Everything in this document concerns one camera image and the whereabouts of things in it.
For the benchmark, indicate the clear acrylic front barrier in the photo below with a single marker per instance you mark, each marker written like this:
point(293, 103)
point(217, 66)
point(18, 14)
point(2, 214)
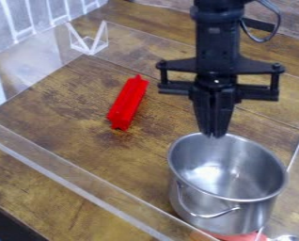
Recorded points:
point(134, 210)

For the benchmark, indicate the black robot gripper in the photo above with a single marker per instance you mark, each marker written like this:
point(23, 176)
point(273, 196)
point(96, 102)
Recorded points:
point(219, 75)

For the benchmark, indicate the silver metal object corner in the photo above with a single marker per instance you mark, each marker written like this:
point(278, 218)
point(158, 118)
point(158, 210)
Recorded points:
point(286, 237)

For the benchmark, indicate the red plastic block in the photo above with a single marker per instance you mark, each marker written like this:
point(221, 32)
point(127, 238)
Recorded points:
point(126, 104)

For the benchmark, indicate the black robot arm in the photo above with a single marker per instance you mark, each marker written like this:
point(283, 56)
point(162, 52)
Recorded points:
point(225, 10)

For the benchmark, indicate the silver metal pot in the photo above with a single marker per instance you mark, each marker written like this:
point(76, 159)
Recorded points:
point(226, 181)

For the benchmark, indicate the red object under pot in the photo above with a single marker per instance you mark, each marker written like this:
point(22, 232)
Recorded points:
point(241, 237)

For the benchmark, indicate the clear acrylic triangle bracket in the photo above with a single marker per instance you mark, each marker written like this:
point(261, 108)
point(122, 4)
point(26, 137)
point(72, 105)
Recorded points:
point(87, 45)

